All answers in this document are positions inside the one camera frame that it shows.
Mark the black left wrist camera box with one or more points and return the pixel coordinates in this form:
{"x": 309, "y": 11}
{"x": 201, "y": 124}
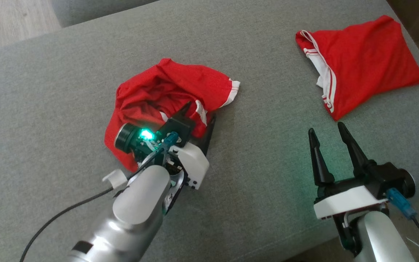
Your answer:
{"x": 176, "y": 127}

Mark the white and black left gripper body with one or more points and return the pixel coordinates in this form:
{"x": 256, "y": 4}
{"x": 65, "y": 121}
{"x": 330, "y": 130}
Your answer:
{"x": 195, "y": 163}

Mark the red jersey with white sleeves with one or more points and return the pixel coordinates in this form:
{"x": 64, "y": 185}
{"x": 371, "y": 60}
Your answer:
{"x": 369, "y": 62}

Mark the red garment with white cuffs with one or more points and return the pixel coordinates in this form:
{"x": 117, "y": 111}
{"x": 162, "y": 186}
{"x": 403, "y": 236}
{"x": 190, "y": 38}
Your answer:
{"x": 166, "y": 83}

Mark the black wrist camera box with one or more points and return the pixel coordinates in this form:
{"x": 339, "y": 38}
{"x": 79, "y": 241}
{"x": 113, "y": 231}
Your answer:
{"x": 176, "y": 127}
{"x": 389, "y": 178}

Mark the large grey sofa seat cushion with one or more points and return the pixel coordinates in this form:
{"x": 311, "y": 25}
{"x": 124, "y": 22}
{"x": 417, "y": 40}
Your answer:
{"x": 260, "y": 163}

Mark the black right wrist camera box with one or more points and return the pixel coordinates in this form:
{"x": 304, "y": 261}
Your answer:
{"x": 389, "y": 178}

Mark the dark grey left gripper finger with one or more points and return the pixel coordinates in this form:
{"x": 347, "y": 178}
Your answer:
{"x": 184, "y": 113}
{"x": 207, "y": 136}

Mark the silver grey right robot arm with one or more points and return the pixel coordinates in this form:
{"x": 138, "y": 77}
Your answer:
{"x": 380, "y": 240}

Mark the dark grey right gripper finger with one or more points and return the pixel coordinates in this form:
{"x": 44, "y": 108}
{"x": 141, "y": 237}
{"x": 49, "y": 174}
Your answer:
{"x": 320, "y": 167}
{"x": 355, "y": 153}

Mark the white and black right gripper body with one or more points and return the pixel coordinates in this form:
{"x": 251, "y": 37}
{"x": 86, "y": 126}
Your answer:
{"x": 347, "y": 200}

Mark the small grey sofa cushion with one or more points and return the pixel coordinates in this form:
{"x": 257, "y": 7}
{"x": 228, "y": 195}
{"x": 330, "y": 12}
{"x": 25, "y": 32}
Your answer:
{"x": 100, "y": 11}

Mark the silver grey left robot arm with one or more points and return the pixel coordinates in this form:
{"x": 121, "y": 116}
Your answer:
{"x": 133, "y": 218}

